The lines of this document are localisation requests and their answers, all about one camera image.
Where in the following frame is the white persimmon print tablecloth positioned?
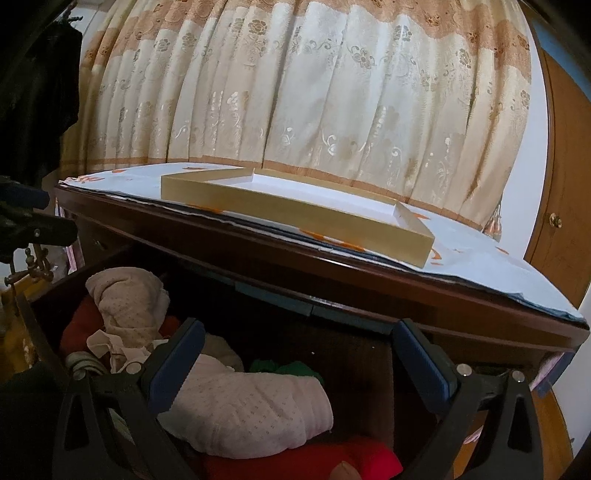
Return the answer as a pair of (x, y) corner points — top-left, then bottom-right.
(60, 163), (586, 325)

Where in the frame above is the brown wooden door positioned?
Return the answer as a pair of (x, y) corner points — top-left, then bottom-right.
(525, 51), (590, 307)

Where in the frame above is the beige floral curtain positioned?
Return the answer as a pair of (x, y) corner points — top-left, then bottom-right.
(61, 1), (531, 229)

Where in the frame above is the open wooden drawer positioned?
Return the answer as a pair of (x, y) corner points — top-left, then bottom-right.
(19, 260), (454, 479)

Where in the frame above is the bright red underwear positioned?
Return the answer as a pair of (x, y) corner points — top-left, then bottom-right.
(204, 437), (403, 479)

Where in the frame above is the shallow cardboard box tray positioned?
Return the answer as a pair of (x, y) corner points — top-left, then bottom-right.
(160, 166), (435, 268)

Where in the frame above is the brass door knob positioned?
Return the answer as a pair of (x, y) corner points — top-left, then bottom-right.
(548, 213), (563, 229)

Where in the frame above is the red garment in drawer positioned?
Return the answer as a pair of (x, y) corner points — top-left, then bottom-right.
(60, 295), (104, 356)

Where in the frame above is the curtain tassel tieback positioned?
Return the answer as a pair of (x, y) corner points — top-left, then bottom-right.
(482, 201), (503, 242)

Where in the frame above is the beige dotted underwear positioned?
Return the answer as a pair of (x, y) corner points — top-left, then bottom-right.
(85, 267), (170, 348)

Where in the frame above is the green black striped underwear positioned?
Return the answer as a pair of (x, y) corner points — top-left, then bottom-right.
(249, 360), (322, 382)

